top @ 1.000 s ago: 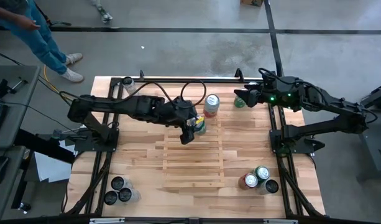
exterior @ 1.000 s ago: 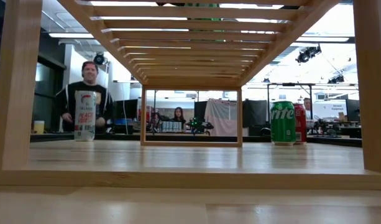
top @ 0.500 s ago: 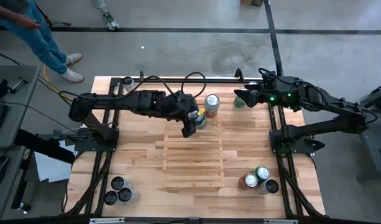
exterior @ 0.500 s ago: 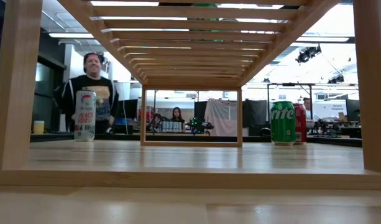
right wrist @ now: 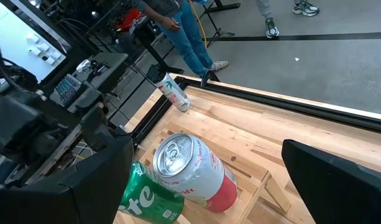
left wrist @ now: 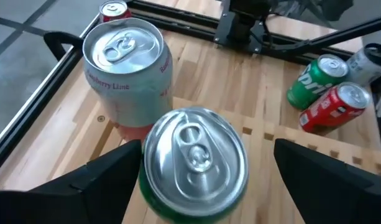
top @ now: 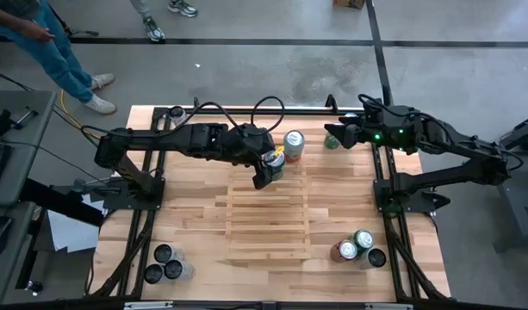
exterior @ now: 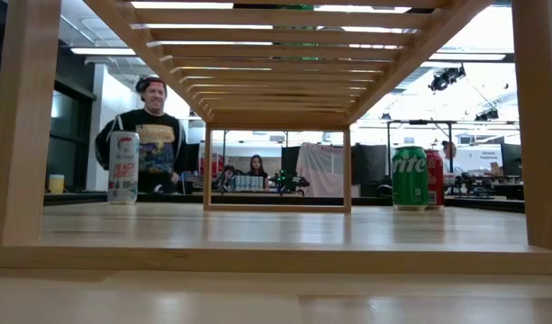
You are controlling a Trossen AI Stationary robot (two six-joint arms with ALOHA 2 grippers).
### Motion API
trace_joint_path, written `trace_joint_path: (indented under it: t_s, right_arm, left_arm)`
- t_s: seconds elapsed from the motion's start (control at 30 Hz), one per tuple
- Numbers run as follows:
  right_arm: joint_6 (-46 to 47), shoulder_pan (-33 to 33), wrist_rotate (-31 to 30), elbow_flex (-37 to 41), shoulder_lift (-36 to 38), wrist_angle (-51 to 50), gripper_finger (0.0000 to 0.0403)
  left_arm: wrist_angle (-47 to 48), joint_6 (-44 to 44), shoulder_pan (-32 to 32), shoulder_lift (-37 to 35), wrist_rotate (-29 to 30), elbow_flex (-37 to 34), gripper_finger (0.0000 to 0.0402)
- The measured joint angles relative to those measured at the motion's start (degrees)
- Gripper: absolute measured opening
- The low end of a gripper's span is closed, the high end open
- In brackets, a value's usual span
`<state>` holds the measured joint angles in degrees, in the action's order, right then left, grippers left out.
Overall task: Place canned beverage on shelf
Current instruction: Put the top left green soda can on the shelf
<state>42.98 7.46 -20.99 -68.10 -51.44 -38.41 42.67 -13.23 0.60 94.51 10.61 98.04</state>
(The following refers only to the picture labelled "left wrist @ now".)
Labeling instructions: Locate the green Sprite can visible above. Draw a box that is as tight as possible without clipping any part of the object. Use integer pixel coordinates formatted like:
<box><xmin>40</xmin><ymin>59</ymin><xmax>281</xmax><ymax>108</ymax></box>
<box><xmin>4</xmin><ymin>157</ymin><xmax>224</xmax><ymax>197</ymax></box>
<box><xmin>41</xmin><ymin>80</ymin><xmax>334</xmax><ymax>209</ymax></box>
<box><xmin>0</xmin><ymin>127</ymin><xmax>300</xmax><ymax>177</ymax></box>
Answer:
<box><xmin>286</xmin><ymin>54</ymin><xmax>349</xmax><ymax>111</ymax></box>
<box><xmin>137</xmin><ymin>106</ymin><xmax>250</xmax><ymax>224</ymax></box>

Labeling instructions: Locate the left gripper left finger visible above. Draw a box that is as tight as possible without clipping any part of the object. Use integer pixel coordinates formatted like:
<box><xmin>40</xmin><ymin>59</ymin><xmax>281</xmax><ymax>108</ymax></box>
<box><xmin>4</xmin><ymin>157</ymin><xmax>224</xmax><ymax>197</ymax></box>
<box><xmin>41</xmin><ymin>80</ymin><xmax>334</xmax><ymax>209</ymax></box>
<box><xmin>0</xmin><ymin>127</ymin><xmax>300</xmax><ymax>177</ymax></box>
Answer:
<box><xmin>0</xmin><ymin>139</ymin><xmax>144</xmax><ymax>224</ymax></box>

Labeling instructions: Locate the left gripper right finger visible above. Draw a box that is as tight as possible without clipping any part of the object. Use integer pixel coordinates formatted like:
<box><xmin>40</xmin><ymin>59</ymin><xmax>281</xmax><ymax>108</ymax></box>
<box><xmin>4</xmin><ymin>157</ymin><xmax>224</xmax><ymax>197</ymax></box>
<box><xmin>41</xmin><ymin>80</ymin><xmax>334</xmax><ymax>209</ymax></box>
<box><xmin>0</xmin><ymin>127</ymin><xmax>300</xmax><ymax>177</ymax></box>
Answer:
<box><xmin>273</xmin><ymin>138</ymin><xmax>381</xmax><ymax>224</ymax></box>

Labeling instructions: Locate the white raspberry lime can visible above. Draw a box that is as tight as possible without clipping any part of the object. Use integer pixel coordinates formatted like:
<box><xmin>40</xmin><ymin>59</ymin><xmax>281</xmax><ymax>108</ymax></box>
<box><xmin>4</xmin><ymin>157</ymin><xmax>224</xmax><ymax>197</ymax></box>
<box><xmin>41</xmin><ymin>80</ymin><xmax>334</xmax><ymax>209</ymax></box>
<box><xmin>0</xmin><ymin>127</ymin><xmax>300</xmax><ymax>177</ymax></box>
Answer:
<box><xmin>82</xmin><ymin>17</ymin><xmax>174</xmax><ymax>142</ymax></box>

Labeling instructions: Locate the wooden slatted shelf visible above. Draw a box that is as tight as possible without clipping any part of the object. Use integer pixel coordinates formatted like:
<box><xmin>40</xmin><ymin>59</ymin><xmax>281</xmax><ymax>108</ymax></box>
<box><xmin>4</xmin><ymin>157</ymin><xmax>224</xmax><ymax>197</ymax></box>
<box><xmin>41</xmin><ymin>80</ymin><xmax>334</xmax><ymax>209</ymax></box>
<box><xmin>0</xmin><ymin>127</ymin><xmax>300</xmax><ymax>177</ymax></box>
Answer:
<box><xmin>121</xmin><ymin>96</ymin><xmax>381</xmax><ymax>224</ymax></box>

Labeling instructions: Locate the black table clamp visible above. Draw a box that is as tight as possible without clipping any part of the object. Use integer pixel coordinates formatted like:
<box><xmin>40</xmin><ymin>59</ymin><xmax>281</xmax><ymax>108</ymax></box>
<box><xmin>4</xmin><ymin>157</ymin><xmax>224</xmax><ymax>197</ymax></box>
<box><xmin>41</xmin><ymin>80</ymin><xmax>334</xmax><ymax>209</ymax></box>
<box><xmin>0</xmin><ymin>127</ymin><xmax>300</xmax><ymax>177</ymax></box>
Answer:
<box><xmin>43</xmin><ymin>30</ymin><xmax>85</xmax><ymax>62</ymax></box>

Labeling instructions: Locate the red Coca-Cola can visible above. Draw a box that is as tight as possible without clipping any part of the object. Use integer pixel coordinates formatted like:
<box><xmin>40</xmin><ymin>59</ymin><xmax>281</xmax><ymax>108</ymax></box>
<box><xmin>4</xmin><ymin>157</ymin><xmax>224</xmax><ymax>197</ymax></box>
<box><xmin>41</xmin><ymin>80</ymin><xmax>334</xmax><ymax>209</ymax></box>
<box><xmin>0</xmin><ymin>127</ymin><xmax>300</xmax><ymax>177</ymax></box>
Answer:
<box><xmin>298</xmin><ymin>82</ymin><xmax>371</xmax><ymax>135</ymax></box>

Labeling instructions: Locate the red soda can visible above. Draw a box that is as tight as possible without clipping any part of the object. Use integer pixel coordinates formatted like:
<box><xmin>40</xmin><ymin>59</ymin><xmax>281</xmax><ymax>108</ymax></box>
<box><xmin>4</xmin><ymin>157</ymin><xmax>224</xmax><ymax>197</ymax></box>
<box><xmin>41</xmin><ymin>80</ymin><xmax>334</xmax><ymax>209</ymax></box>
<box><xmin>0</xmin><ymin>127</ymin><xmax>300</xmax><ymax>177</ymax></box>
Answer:
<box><xmin>98</xmin><ymin>0</ymin><xmax>132</xmax><ymax>24</ymax></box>

